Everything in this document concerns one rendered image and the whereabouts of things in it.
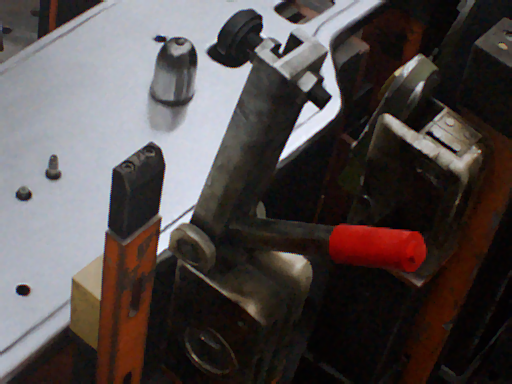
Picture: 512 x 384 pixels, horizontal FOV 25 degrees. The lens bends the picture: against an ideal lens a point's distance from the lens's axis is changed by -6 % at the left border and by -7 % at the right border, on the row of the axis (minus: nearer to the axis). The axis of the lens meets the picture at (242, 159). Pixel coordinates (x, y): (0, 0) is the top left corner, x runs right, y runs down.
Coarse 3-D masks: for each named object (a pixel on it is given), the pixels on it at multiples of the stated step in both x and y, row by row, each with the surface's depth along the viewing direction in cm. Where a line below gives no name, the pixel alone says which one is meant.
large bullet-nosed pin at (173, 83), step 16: (160, 48) 88; (176, 48) 87; (192, 48) 87; (160, 64) 88; (176, 64) 87; (192, 64) 88; (160, 80) 88; (176, 80) 88; (192, 80) 89; (160, 96) 89; (176, 96) 89; (192, 96) 90
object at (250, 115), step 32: (224, 32) 62; (256, 32) 64; (256, 64) 61; (288, 64) 61; (320, 64) 63; (256, 96) 63; (288, 96) 62; (320, 96) 62; (256, 128) 64; (288, 128) 66; (224, 160) 67; (256, 160) 66; (224, 192) 68; (256, 192) 70; (192, 224) 72; (224, 224) 70
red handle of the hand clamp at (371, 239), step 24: (240, 216) 72; (240, 240) 71; (264, 240) 70; (288, 240) 68; (312, 240) 67; (336, 240) 66; (360, 240) 64; (384, 240) 63; (408, 240) 63; (360, 264) 65; (384, 264) 64; (408, 264) 63
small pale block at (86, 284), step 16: (80, 272) 69; (96, 272) 69; (80, 288) 68; (96, 288) 68; (80, 304) 69; (96, 304) 68; (80, 320) 70; (96, 320) 69; (80, 336) 72; (96, 336) 70; (80, 352) 73; (96, 352) 71; (80, 368) 75
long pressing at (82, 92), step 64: (128, 0) 98; (192, 0) 99; (256, 0) 100; (384, 0) 103; (0, 64) 90; (64, 64) 91; (128, 64) 92; (0, 128) 85; (64, 128) 86; (128, 128) 87; (192, 128) 88; (320, 128) 89; (0, 192) 81; (64, 192) 82; (192, 192) 84; (0, 256) 77; (64, 256) 78; (0, 320) 73; (64, 320) 74
